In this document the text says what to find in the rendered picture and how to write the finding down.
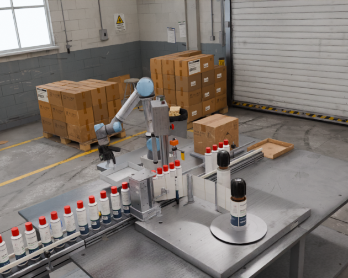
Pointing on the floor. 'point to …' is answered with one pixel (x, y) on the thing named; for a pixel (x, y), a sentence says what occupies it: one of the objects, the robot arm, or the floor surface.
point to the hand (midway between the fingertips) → (114, 168)
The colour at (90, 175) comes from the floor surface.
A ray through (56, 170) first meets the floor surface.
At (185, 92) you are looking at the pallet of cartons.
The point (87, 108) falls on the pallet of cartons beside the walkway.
